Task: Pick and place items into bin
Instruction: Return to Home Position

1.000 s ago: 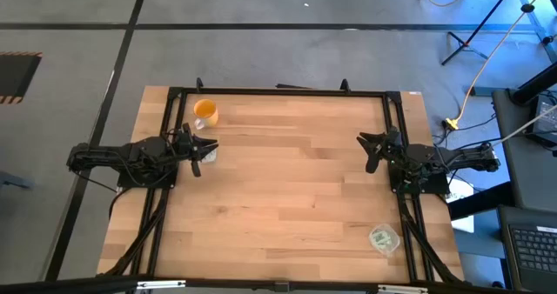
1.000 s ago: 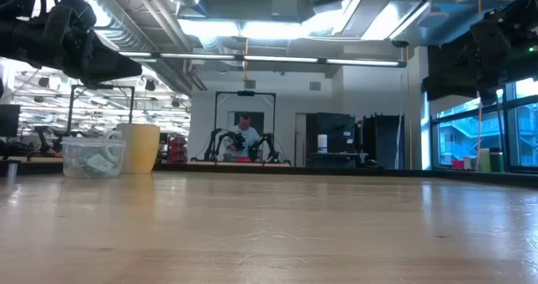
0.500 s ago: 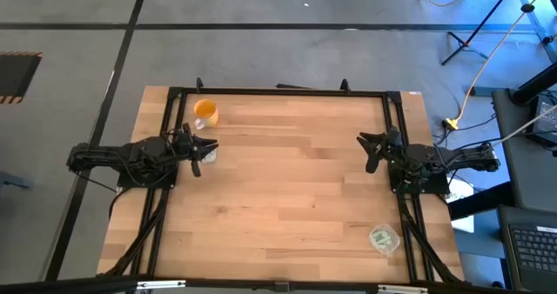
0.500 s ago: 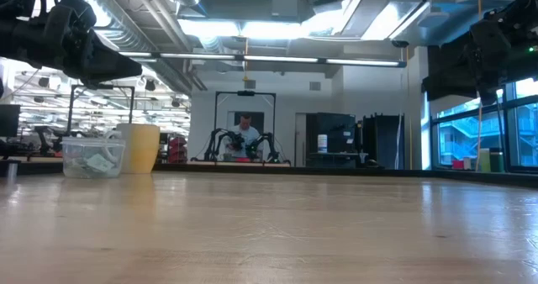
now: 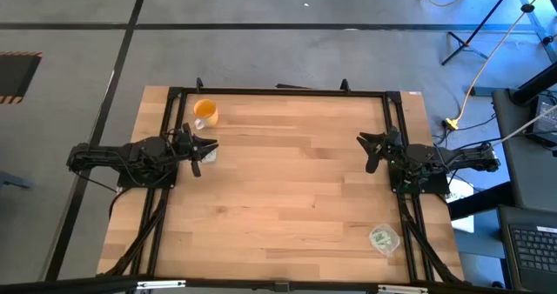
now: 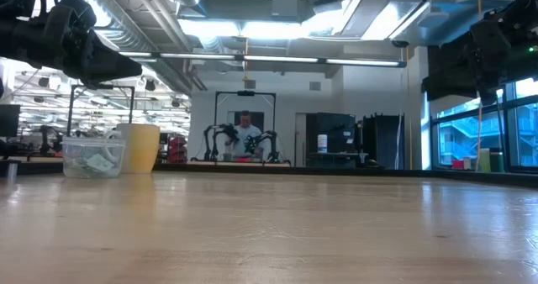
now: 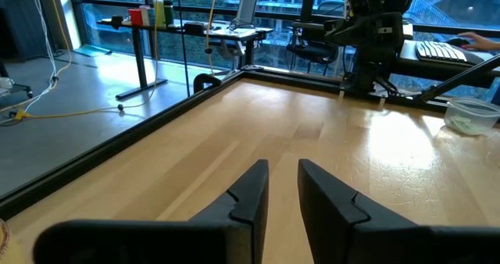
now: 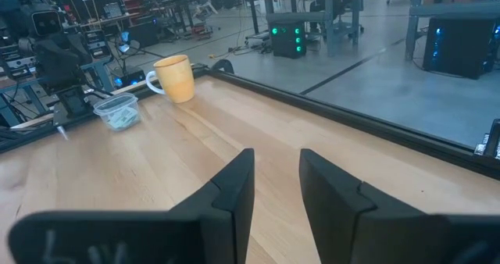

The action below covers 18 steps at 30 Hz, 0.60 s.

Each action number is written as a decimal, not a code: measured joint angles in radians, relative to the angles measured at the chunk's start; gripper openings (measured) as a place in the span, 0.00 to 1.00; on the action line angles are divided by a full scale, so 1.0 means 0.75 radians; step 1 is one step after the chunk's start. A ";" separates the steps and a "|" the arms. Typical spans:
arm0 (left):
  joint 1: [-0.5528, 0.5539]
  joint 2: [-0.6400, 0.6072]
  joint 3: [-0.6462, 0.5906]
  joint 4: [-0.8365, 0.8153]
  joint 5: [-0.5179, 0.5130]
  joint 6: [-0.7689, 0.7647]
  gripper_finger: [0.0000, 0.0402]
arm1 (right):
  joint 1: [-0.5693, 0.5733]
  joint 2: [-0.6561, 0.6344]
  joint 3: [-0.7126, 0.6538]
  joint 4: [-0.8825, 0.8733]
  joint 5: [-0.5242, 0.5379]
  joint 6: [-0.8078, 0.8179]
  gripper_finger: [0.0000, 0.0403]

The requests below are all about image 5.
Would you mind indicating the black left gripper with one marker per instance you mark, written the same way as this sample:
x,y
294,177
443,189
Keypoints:
x,y
182,144

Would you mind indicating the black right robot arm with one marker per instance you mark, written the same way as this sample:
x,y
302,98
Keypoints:
x,y
457,159

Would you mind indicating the clear plastic container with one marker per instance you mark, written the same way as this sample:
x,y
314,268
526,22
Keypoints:
x,y
393,243
211,157

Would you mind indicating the yellow ceramic mug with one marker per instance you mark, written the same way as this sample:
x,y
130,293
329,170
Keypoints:
x,y
205,111

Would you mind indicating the black desk device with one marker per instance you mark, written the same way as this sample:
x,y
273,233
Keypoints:
x,y
546,120

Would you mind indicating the black floor stand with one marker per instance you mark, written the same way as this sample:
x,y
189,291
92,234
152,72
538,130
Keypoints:
x,y
480,22

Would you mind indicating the silver rail bracket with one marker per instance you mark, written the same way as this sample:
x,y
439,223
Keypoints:
x,y
161,284
402,289

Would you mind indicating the grey floor object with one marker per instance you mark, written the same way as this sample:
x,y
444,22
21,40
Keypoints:
x,y
15,180

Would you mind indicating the yellow power splitter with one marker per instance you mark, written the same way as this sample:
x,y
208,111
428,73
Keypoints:
x,y
451,123

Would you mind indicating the black orange-striped floor mat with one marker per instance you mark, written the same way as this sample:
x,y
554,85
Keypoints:
x,y
17,76

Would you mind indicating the black aluminium table frame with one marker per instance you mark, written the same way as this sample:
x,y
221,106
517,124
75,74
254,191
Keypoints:
x,y
283,91

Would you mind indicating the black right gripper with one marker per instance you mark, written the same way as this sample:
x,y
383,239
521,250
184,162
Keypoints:
x,y
395,150

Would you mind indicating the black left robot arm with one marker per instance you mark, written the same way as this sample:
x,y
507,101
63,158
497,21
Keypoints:
x,y
109,155

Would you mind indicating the grey desk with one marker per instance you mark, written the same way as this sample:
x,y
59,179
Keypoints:
x,y
531,176

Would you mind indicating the black laptop keyboard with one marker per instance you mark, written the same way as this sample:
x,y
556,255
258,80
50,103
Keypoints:
x,y
531,250

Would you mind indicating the black camera mount rail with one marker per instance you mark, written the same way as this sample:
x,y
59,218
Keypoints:
x,y
65,285

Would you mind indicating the black desk foot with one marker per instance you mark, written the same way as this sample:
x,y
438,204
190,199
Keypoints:
x,y
478,202

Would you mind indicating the black frame clamp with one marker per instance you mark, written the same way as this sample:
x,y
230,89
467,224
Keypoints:
x,y
199,84
345,85

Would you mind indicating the white paper sheet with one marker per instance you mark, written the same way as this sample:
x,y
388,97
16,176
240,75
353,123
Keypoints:
x,y
463,224

